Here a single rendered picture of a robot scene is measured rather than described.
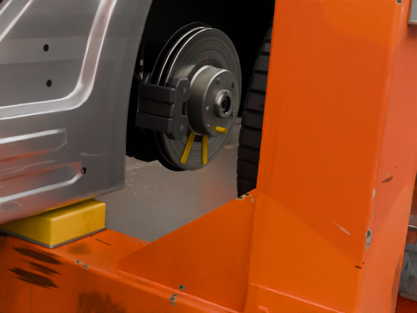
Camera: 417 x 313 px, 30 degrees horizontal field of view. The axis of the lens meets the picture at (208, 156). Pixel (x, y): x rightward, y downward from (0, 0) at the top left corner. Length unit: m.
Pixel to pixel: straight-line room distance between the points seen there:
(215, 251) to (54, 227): 0.30
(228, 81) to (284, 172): 0.76
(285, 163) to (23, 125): 0.41
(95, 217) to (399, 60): 0.63
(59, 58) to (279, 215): 0.45
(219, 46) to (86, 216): 0.60
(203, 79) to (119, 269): 0.60
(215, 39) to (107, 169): 0.52
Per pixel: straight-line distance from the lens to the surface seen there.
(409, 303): 1.53
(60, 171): 1.25
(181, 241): 1.12
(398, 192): 1.02
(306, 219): 0.98
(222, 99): 1.69
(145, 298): 1.16
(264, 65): 1.32
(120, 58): 1.31
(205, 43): 1.71
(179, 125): 1.61
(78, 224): 1.32
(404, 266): 1.41
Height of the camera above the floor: 1.14
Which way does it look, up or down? 14 degrees down
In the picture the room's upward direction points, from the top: 5 degrees clockwise
